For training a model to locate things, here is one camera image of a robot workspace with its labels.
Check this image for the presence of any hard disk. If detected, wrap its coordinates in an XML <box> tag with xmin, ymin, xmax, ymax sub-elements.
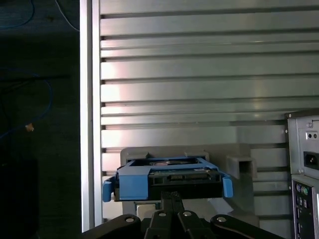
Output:
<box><xmin>102</xmin><ymin>155</ymin><xmax>234</xmax><ymax>203</ymax></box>

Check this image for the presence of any black PC case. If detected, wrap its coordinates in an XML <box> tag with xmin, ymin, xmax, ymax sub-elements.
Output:
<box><xmin>285</xmin><ymin>108</ymin><xmax>319</xmax><ymax>239</ymax></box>

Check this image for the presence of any grey parts rack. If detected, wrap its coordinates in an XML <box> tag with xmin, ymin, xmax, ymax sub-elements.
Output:
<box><xmin>120</xmin><ymin>143</ymin><xmax>260</xmax><ymax>225</ymax></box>

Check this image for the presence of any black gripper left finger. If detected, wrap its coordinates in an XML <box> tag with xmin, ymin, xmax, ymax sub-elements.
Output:
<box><xmin>82</xmin><ymin>190</ymin><xmax>172</xmax><ymax>239</ymax></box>

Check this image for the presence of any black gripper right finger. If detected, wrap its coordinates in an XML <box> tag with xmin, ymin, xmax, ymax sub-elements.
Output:
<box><xmin>171</xmin><ymin>190</ymin><xmax>282</xmax><ymax>239</ymax></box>

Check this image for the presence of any grey power supply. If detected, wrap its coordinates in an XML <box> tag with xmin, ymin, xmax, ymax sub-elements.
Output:
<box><xmin>298</xmin><ymin>119</ymin><xmax>319</xmax><ymax>175</ymax></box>

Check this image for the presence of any silver CPU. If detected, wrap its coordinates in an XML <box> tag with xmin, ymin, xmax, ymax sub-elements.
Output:
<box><xmin>134</xmin><ymin>201</ymin><xmax>160</xmax><ymax>217</ymax></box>

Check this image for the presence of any blue floor cable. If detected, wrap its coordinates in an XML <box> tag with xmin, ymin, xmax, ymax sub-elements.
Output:
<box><xmin>0</xmin><ymin>72</ymin><xmax>54</xmax><ymax>140</ymax></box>
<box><xmin>0</xmin><ymin>0</ymin><xmax>35</xmax><ymax>28</ymax></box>

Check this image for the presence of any pale floor cable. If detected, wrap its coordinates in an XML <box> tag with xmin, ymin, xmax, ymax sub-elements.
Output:
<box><xmin>55</xmin><ymin>0</ymin><xmax>80</xmax><ymax>32</ymax></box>

